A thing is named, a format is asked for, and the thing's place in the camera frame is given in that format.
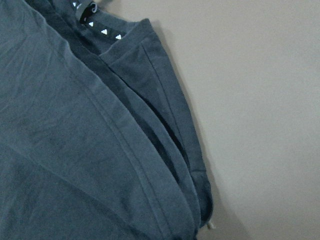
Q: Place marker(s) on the black t-shirt with logo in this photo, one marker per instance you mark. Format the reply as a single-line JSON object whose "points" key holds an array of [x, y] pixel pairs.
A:
{"points": [[97, 141]]}

